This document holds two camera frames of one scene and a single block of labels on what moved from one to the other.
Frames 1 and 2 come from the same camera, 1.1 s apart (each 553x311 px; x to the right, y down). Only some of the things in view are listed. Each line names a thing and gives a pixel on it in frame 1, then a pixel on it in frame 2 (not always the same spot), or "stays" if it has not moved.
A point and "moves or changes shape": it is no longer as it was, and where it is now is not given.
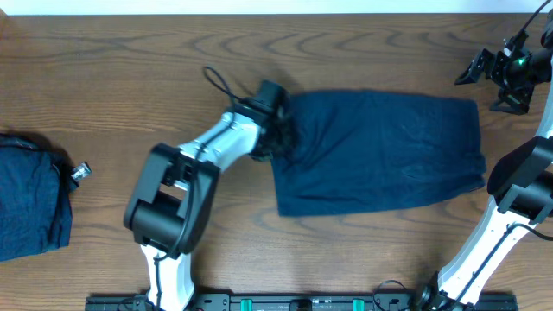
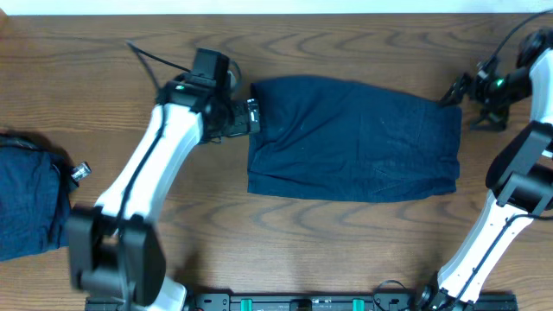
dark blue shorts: [371, 149] moves or changes shape
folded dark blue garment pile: [35, 190] stays
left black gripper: [288, 146] → [239, 124]
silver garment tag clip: [81, 171] stays
